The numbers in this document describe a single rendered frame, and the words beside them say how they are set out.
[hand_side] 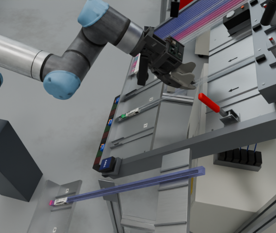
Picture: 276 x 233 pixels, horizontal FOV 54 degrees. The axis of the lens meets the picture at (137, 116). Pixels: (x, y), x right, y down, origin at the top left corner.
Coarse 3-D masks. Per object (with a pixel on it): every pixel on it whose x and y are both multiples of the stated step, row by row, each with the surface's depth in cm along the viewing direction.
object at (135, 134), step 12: (132, 84) 108; (156, 84) 94; (132, 96) 101; (144, 96) 95; (156, 96) 89; (132, 108) 96; (156, 108) 85; (120, 120) 96; (132, 120) 92; (144, 120) 86; (156, 120) 82; (120, 132) 93; (132, 132) 87; (144, 132) 82; (120, 144) 87; (132, 144) 83; (144, 144) 79; (120, 156) 84
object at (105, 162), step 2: (108, 158) 80; (110, 158) 79; (102, 160) 82; (104, 160) 81; (106, 160) 80; (108, 160) 79; (102, 162) 81; (104, 162) 80; (106, 162) 79; (108, 162) 79; (102, 164) 80; (104, 164) 80; (106, 164) 79; (108, 164) 78; (100, 166) 80; (102, 166) 80; (104, 166) 79; (106, 166) 78; (108, 166) 77; (100, 168) 80; (102, 168) 79; (104, 168) 78
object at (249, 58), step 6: (252, 54) 66; (240, 60) 68; (246, 60) 66; (252, 60) 66; (228, 66) 70; (234, 66) 68; (240, 66) 68; (216, 72) 72; (222, 72) 71; (204, 78) 74; (210, 78) 73; (192, 84) 77; (198, 84) 76; (180, 90) 79; (186, 90) 78; (162, 96) 84; (168, 96) 82; (174, 96) 81; (150, 102) 88; (156, 102) 85; (138, 108) 91; (144, 108) 89
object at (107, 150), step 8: (128, 72) 112; (128, 80) 109; (128, 88) 108; (120, 96) 104; (120, 104) 101; (120, 112) 100; (112, 128) 94; (112, 136) 93; (112, 144) 92; (104, 152) 89
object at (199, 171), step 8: (192, 168) 50; (200, 168) 49; (160, 176) 55; (168, 176) 53; (176, 176) 52; (184, 176) 51; (192, 176) 50; (128, 184) 60; (136, 184) 58; (144, 184) 57; (152, 184) 56; (88, 192) 69; (96, 192) 67; (104, 192) 64; (112, 192) 63; (72, 200) 72; (80, 200) 71
